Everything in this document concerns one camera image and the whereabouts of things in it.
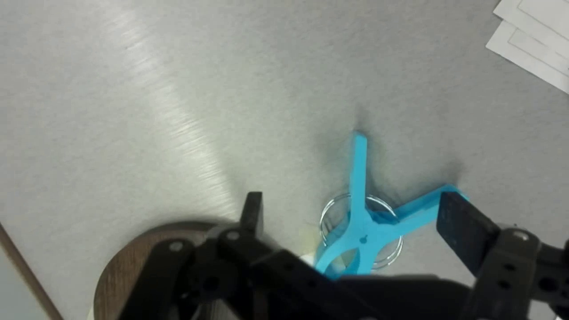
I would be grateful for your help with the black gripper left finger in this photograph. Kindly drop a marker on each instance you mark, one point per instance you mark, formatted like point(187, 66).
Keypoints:
point(178, 278)

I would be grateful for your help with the white paper sheets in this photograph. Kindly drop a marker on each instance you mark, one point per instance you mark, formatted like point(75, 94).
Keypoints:
point(534, 36)

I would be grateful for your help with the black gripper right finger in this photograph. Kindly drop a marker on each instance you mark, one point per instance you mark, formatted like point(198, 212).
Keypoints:
point(509, 260)

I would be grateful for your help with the thin grey board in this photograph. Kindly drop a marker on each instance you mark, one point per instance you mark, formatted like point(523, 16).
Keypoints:
point(15, 285)

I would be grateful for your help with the blue plastic clip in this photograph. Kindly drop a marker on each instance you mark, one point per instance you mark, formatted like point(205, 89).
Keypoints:
point(358, 224)

